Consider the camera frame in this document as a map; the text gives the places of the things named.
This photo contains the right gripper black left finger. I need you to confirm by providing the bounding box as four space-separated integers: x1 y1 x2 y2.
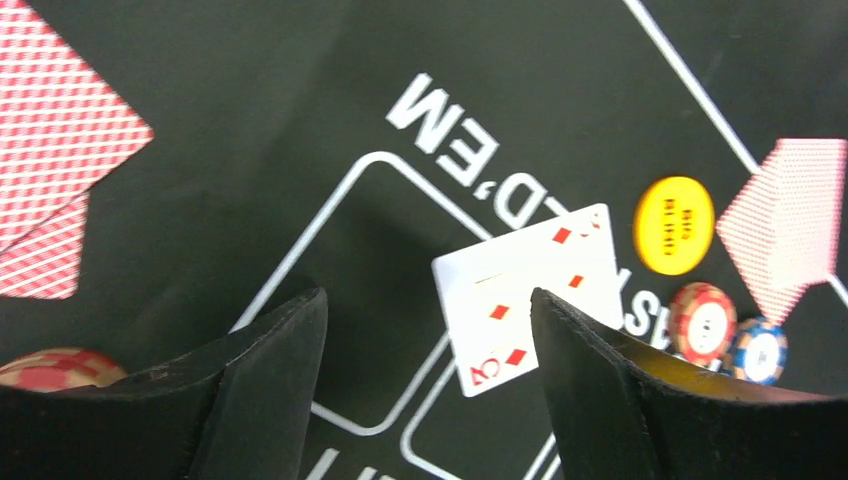
1 288 328 479

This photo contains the orange big blind button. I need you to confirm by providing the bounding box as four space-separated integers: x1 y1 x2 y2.
632 176 715 276

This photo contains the black poker table mat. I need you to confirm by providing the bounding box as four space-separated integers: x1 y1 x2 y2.
1 1 847 479

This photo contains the face up diamonds card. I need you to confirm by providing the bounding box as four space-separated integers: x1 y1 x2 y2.
432 203 624 397

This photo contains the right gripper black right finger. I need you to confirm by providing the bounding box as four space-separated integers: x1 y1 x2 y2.
531 288 847 479

